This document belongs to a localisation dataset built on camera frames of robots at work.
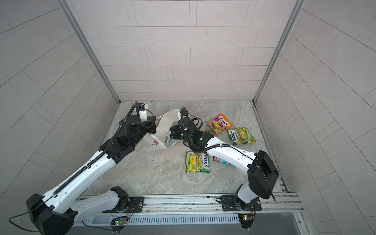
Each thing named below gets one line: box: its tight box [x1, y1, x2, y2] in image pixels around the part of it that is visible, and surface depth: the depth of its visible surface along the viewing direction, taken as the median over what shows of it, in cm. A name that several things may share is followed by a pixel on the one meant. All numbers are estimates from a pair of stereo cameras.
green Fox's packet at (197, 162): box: [185, 150, 212, 174], surface depth 84 cm
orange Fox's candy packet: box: [205, 113, 234, 135], surface depth 101 cm
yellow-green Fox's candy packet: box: [227, 126, 257, 146], surface depth 96 cm
